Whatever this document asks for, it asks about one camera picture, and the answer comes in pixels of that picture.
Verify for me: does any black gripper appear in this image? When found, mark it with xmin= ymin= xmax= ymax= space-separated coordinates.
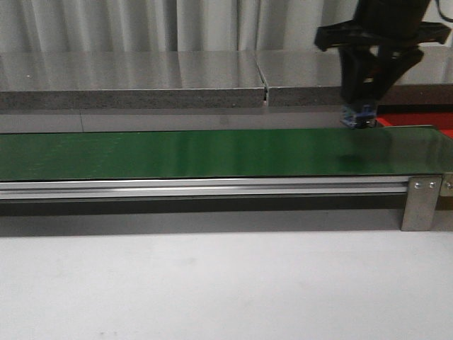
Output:
xmin=314 ymin=1 xmax=451 ymax=105

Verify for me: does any yellow mushroom push button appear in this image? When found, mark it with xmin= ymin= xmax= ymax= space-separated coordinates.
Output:
xmin=341 ymin=101 xmax=377 ymax=129

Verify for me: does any red plastic tray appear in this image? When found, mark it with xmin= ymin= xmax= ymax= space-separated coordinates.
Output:
xmin=377 ymin=113 xmax=453 ymax=138

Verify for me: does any green conveyor belt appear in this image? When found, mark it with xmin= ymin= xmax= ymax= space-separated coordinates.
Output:
xmin=1 ymin=127 xmax=452 ymax=181

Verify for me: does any steel conveyor end plate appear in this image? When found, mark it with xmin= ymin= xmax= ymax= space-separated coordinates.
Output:
xmin=440 ymin=172 xmax=453 ymax=197

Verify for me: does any grey granite counter slab left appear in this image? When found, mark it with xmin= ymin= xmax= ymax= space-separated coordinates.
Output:
xmin=1 ymin=51 xmax=265 ymax=110

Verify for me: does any white pleated curtain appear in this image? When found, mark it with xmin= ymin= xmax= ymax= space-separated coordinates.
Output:
xmin=1 ymin=1 xmax=357 ymax=52

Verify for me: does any steel conveyor support bracket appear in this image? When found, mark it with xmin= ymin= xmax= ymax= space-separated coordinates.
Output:
xmin=401 ymin=176 xmax=442 ymax=232

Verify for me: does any aluminium conveyor frame rail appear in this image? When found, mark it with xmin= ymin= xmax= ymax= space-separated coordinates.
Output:
xmin=1 ymin=176 xmax=409 ymax=203

